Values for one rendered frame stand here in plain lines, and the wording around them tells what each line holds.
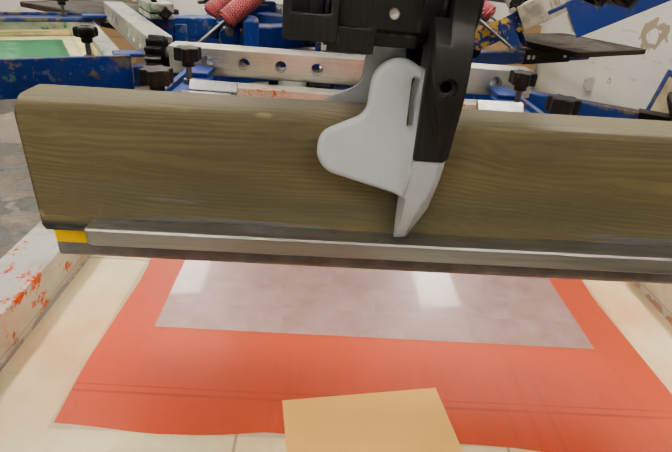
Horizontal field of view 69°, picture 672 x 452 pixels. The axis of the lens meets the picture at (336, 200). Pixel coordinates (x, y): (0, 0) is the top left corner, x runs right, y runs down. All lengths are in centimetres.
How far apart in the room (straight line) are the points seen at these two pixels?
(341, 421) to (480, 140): 19
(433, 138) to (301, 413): 20
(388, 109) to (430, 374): 21
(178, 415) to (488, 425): 20
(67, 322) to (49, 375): 5
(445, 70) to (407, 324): 25
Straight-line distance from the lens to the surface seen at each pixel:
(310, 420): 34
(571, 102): 74
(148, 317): 41
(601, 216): 30
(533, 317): 46
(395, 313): 42
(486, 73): 99
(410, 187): 23
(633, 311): 51
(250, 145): 25
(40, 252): 45
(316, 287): 43
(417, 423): 34
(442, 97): 21
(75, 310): 44
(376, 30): 22
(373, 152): 23
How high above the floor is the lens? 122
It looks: 27 degrees down
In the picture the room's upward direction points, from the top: 5 degrees clockwise
